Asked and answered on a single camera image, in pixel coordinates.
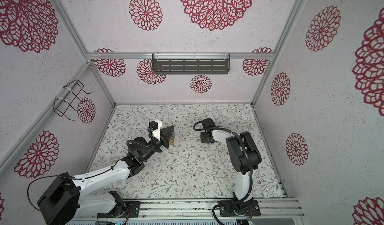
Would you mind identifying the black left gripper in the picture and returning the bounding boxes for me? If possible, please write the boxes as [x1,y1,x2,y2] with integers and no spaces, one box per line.
[143,125,174,162]

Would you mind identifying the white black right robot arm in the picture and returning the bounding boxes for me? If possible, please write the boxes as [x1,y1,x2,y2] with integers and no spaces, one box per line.
[193,118,262,220]

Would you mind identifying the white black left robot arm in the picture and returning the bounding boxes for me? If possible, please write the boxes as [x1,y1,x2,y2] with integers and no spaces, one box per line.
[38,121,175,225]

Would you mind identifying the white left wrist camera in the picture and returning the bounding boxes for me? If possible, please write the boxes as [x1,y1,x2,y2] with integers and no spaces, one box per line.
[148,120,163,141]

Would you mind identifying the black corrugated left cable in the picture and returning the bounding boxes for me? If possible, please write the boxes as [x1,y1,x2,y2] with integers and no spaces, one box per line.
[125,130,164,155]

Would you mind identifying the black corrugated cable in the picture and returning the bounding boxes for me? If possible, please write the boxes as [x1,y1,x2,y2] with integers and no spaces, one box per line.
[192,121,256,225]
[125,130,164,155]

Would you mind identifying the thin black left cable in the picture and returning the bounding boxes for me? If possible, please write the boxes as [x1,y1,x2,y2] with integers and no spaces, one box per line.
[26,161,121,212]

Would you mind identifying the grey slotted wall shelf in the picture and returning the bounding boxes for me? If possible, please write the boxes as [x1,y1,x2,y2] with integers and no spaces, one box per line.
[152,53,231,75]

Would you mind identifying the black corrugated right cable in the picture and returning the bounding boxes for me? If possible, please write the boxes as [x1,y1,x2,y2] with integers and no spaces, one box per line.
[192,121,256,225]

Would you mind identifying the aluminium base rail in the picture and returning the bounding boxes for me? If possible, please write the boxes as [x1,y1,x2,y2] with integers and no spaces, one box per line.
[50,198,305,225]

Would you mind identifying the black wire wall basket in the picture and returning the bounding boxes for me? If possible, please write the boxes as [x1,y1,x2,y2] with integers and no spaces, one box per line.
[53,79,92,122]

